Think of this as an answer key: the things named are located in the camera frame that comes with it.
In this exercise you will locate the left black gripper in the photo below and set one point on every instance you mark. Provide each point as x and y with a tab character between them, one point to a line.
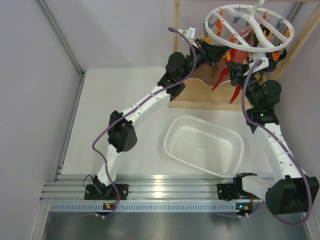
210	53

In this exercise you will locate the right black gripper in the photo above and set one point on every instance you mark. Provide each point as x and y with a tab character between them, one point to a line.
236	72

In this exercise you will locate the red sock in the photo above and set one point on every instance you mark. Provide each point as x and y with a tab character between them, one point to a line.
236	93
229	56

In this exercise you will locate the black striped sock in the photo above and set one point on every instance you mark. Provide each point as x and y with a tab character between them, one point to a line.
282	55
272	64

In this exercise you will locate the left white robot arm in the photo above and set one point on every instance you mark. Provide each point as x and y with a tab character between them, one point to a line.
122	126

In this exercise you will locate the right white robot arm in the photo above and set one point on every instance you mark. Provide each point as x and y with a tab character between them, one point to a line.
293	191

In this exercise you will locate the white round clip hanger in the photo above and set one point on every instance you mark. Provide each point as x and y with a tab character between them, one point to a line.
273	31

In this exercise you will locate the orange patterned sock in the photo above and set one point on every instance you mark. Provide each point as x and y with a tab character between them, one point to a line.
210	75

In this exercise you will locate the white perforated plastic basket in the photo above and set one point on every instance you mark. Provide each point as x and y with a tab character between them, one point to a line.
204	146

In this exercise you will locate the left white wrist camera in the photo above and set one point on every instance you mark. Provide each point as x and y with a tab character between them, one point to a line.
189	33

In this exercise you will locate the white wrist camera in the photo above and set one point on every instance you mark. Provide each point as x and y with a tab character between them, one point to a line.
258	57
189	33

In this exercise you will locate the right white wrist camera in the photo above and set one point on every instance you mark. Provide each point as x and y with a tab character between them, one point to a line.
258	57

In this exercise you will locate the wooden hanger stand frame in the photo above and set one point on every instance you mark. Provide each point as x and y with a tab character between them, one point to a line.
200	93

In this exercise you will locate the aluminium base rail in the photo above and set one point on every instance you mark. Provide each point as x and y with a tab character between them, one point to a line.
199	193

